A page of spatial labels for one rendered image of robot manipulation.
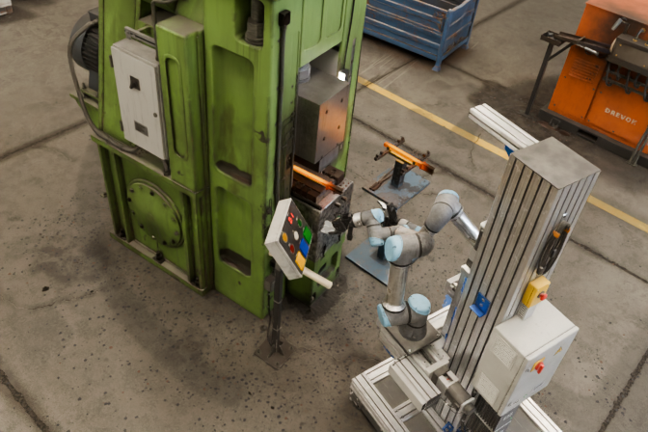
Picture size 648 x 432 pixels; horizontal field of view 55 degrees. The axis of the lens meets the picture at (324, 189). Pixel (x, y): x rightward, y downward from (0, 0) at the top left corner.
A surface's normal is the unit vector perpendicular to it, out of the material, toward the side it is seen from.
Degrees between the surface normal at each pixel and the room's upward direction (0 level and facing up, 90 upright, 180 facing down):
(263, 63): 89
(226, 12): 89
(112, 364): 0
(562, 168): 0
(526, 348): 0
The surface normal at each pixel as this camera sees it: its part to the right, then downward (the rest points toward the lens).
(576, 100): -0.65, 0.40
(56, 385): 0.08, -0.76
